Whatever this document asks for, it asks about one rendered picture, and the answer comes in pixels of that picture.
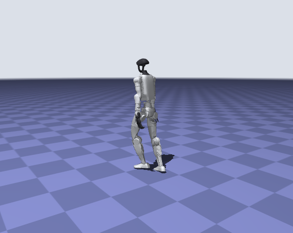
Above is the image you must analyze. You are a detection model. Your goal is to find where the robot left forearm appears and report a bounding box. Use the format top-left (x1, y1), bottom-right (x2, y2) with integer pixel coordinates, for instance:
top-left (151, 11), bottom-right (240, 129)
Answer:
top-left (134, 94), bottom-right (141, 117)

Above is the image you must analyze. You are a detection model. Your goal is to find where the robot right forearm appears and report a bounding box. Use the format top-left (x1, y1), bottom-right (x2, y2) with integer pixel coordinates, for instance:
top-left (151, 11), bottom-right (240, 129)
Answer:
top-left (150, 97), bottom-right (156, 110)

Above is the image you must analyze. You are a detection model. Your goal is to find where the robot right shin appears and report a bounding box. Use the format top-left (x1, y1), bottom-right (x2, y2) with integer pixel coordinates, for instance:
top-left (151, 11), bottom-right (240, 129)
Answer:
top-left (152, 138), bottom-right (163, 167)

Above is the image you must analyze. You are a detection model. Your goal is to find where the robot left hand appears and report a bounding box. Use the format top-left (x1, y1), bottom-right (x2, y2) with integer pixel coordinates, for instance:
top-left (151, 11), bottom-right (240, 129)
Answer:
top-left (135, 112), bottom-right (145, 129)

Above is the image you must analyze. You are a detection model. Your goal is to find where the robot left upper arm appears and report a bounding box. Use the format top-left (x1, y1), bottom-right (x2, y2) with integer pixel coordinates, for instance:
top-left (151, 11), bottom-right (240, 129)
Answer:
top-left (133, 76), bottom-right (142, 99)

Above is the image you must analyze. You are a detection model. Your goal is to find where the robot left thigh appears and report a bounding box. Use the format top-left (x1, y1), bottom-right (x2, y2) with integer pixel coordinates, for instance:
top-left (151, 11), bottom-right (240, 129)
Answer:
top-left (131, 111), bottom-right (147, 143)

